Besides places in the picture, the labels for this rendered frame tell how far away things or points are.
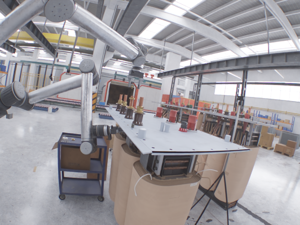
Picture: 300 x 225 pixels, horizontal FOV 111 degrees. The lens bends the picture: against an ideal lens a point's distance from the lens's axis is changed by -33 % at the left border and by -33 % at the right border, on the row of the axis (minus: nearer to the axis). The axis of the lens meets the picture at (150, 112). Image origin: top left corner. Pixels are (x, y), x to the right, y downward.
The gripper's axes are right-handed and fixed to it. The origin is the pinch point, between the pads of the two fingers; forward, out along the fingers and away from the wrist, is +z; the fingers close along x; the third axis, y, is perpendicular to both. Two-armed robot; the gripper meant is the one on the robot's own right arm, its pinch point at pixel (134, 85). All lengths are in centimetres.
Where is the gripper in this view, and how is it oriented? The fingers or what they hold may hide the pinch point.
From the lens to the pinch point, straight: 139.9
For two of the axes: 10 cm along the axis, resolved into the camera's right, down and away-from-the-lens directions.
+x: 8.4, 1.0, 5.4
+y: 5.2, 1.5, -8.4
